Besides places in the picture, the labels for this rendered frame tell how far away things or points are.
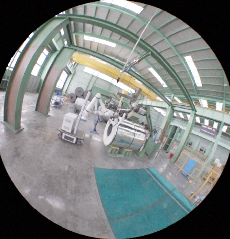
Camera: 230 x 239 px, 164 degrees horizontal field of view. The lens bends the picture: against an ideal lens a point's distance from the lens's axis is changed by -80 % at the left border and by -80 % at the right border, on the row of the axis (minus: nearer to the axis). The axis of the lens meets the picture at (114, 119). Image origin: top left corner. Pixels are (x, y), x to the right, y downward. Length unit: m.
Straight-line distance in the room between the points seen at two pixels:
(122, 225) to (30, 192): 1.48
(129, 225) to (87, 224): 0.65
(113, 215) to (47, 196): 1.07
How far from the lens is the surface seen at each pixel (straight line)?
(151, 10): 11.51
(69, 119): 2.54
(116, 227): 1.64
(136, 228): 1.80
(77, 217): 1.52
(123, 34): 2.86
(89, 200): 1.64
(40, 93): 4.82
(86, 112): 2.15
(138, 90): 2.00
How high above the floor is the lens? 1.50
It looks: 6 degrees down
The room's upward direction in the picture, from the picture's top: 23 degrees clockwise
